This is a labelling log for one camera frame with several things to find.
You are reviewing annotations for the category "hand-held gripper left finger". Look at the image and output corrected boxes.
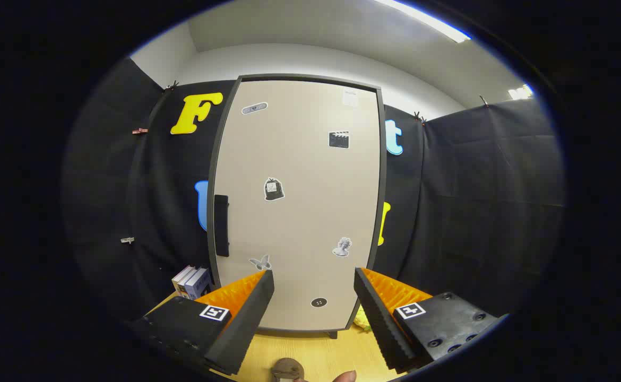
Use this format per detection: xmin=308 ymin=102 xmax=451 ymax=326
xmin=130 ymin=270 xmax=275 ymax=376

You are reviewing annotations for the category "black backdrop cloth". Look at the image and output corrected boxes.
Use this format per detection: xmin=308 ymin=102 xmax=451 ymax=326
xmin=64 ymin=56 xmax=565 ymax=324

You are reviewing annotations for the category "cream spine paperback book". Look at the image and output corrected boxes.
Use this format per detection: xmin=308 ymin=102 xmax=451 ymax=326
xmin=171 ymin=265 xmax=195 ymax=298

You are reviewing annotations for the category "yellow green toy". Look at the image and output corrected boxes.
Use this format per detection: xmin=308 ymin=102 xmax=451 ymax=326
xmin=354 ymin=305 xmax=372 ymax=333

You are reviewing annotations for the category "grey shoe cabinet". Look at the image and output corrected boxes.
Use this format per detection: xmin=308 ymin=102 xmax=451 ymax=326
xmin=207 ymin=74 xmax=388 ymax=340

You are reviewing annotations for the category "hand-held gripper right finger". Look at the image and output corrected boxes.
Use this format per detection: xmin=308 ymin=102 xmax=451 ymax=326
xmin=354 ymin=267 xmax=507 ymax=372

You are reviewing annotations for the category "black door handle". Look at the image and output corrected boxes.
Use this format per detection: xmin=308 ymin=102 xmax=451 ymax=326
xmin=214 ymin=195 xmax=230 ymax=257

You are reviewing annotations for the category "long ceiling light strip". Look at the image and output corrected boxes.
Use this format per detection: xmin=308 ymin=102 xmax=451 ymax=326
xmin=382 ymin=0 xmax=471 ymax=43

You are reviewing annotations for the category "brown fuzzy shoe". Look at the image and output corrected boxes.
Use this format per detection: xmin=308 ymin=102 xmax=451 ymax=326
xmin=271 ymin=358 xmax=305 ymax=382

